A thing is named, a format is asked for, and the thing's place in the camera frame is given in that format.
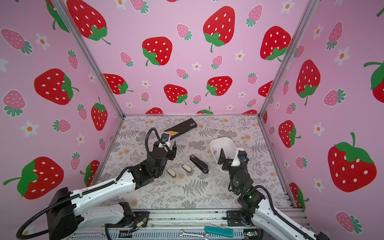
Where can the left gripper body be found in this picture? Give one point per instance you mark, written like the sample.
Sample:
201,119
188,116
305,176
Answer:
170,155

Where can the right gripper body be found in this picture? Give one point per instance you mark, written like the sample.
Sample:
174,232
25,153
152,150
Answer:
230,164

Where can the staple strip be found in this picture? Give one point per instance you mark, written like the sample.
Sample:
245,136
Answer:
187,168
171,172

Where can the black stapler body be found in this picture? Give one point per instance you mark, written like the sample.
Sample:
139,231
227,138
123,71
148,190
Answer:
200,164

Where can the black stapler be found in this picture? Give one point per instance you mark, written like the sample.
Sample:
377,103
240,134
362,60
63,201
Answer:
181,128

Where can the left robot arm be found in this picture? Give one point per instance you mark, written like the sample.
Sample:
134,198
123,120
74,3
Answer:
78,209

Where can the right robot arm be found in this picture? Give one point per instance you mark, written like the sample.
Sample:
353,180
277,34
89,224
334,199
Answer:
256,202

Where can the green circuit board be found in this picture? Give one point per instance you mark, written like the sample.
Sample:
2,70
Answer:
251,235

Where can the silver wrench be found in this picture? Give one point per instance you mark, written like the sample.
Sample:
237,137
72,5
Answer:
185,234

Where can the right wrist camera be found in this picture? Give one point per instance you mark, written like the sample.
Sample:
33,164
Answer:
241,157

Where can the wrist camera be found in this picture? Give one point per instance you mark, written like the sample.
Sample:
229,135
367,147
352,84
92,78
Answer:
241,157
165,140

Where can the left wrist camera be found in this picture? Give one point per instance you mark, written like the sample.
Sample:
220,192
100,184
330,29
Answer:
165,140

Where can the teal handled tool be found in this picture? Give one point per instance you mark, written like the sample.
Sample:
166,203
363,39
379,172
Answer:
214,231

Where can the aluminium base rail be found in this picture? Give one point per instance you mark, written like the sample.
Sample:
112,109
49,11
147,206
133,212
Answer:
167,224

